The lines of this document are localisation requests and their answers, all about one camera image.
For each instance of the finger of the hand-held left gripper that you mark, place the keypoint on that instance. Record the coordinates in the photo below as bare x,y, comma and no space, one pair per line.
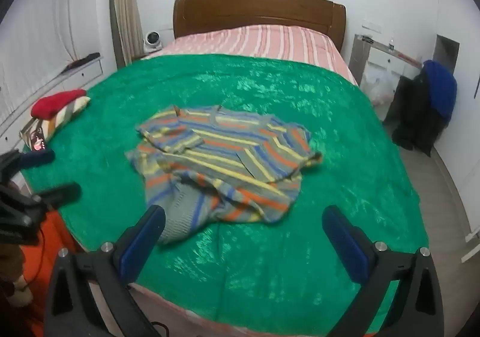
60,192
37,157

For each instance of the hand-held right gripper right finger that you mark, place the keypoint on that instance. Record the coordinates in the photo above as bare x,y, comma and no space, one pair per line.
345,244

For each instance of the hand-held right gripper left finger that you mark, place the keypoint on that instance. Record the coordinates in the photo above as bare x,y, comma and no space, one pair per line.
139,240

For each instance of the striped knit sweater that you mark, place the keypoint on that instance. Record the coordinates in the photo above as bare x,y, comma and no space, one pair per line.
225,164

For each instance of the dark printed packet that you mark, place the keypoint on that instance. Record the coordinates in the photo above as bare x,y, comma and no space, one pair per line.
33,136

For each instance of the orange cloth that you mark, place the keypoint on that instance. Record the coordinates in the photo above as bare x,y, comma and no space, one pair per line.
48,239

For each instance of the green patterned blanket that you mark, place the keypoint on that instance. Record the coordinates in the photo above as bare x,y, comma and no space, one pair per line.
337,190

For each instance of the striped pillow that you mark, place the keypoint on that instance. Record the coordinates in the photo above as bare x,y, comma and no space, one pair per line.
69,113

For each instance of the red knit garment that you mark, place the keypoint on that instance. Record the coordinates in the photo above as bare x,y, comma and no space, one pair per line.
56,102

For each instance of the black remote control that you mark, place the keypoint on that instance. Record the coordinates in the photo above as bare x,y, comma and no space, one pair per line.
80,60

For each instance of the black garment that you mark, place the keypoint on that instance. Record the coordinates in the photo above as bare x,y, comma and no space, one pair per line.
414,115

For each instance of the clear plastic bag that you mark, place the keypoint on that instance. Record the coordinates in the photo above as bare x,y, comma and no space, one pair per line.
378,85

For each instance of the small white fan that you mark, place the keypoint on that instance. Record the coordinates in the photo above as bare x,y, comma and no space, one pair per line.
153,42

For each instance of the beige curtain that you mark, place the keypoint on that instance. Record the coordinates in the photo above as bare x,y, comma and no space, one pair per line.
125,14

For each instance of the blue jacket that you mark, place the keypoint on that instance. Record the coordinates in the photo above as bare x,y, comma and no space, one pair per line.
440,87

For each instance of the white desk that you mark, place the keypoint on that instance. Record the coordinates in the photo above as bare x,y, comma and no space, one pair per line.
362,59

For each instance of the pink striped bedsheet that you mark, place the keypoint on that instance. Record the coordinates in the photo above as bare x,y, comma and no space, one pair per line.
262,42

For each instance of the brown wooden headboard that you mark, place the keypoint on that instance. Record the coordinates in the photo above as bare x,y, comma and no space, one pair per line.
258,8

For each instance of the white wall switch plate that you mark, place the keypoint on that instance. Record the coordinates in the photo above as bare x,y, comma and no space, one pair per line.
372,27

